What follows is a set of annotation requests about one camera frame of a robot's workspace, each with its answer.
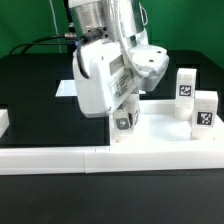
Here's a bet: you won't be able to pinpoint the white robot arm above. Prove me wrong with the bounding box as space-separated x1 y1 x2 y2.
68 0 144 130

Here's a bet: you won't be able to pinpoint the white square table top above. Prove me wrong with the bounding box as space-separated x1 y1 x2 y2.
108 99 224 148

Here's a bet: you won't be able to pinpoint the white sheet with tags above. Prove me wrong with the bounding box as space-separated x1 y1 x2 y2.
56 79 145 101

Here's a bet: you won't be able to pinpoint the white U-shaped fence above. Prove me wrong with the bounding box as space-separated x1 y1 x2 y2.
0 119 224 175

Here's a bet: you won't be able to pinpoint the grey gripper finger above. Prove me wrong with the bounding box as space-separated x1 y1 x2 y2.
116 118 130 130

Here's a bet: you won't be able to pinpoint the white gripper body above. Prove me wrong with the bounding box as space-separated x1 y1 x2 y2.
73 41 137 118

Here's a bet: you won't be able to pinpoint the black cables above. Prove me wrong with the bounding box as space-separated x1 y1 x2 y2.
8 0 79 56

